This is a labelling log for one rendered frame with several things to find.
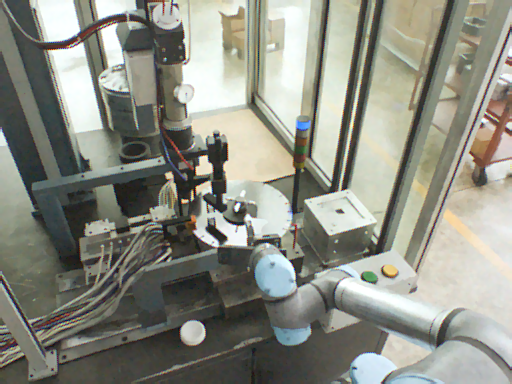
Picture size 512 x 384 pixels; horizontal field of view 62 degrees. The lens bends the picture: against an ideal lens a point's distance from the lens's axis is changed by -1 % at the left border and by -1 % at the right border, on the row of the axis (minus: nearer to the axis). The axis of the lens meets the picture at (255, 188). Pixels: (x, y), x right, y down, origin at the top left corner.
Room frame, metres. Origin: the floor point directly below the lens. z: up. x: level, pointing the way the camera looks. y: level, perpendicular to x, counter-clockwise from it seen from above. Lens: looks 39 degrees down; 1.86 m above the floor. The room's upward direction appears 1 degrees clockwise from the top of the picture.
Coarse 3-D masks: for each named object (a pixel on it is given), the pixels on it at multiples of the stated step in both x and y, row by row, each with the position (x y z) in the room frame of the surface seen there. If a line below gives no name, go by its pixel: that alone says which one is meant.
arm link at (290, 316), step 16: (304, 288) 0.57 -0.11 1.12; (272, 304) 0.52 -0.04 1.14; (288, 304) 0.51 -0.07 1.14; (304, 304) 0.53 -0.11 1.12; (320, 304) 0.54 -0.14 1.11; (272, 320) 0.51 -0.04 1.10; (288, 320) 0.50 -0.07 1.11; (304, 320) 0.50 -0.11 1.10; (288, 336) 0.48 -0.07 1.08; (304, 336) 0.48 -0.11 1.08
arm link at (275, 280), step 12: (264, 252) 0.61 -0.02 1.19; (276, 252) 0.61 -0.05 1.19; (252, 264) 0.61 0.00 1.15; (264, 264) 0.55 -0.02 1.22; (276, 264) 0.55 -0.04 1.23; (288, 264) 0.55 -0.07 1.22; (264, 276) 0.53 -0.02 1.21; (276, 276) 0.53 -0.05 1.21; (288, 276) 0.53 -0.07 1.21; (264, 288) 0.52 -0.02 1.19; (276, 288) 0.52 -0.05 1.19; (288, 288) 0.52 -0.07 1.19
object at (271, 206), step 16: (240, 192) 1.09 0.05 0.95; (256, 192) 1.09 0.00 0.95; (272, 192) 1.10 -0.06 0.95; (192, 208) 1.01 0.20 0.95; (272, 208) 1.02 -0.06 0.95; (288, 208) 1.02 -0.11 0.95; (192, 224) 0.93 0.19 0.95; (208, 224) 0.94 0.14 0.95; (224, 224) 0.94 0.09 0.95; (240, 224) 0.94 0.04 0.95; (272, 224) 0.94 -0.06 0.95; (208, 240) 0.87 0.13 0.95; (224, 240) 0.87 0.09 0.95; (240, 240) 0.87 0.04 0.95
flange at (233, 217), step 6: (228, 204) 1.02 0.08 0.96; (234, 204) 1.00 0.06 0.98; (246, 204) 1.00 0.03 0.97; (228, 210) 0.99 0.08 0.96; (240, 210) 0.98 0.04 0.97; (246, 210) 0.99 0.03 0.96; (252, 210) 0.99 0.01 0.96; (228, 216) 0.96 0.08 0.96; (234, 216) 0.96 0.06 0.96; (240, 216) 0.96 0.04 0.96; (252, 216) 0.97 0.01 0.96; (234, 222) 0.94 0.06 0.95; (240, 222) 0.94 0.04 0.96
